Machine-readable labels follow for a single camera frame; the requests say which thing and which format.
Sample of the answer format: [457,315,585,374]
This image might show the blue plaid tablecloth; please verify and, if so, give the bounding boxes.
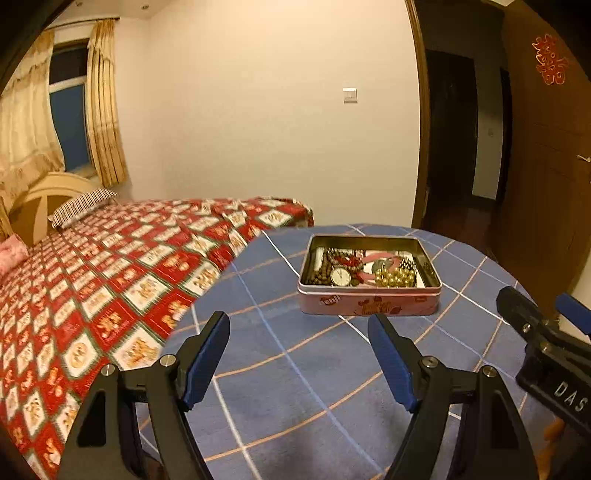
[159,224,563,480]

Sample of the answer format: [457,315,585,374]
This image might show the wooden door frame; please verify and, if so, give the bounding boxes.
[405,0,433,230]

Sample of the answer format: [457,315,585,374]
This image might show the brown wooden door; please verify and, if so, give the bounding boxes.
[489,0,591,324]

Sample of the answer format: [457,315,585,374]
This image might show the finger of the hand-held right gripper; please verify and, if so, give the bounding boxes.
[555,292,591,348]
[496,285,561,352]

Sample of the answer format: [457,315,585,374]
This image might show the brown wooden bead bracelet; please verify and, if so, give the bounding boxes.
[305,247,365,287]

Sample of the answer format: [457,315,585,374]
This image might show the pink tin box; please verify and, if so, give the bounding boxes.
[298,234,443,317]

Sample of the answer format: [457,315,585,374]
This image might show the red paper door ornament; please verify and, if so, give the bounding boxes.
[532,33,569,86]

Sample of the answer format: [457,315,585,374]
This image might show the cream lace curtain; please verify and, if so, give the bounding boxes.
[0,30,66,209]

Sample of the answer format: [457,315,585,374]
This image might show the red patterned bed quilt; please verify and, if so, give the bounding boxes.
[0,196,316,480]

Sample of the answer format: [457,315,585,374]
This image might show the gold drape curtain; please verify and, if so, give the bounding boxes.
[86,18,128,188]

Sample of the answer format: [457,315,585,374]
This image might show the striped pillow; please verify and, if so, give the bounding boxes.
[47,188,119,230]

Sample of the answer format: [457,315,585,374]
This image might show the window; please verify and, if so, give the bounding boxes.
[48,39,98,176]

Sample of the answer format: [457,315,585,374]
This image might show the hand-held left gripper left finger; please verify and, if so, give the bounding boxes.
[58,311,230,480]

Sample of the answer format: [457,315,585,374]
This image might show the pink pillow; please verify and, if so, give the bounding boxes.
[0,233,31,278]

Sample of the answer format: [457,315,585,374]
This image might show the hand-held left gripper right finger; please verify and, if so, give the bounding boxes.
[367,314,540,480]

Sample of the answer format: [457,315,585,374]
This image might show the cream bed headboard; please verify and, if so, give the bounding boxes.
[0,172,100,248]

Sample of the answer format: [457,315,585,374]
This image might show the red bangle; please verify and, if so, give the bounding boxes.
[355,250,403,285]

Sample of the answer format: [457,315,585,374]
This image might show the gold bead bracelet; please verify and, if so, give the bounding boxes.
[373,258,417,289]

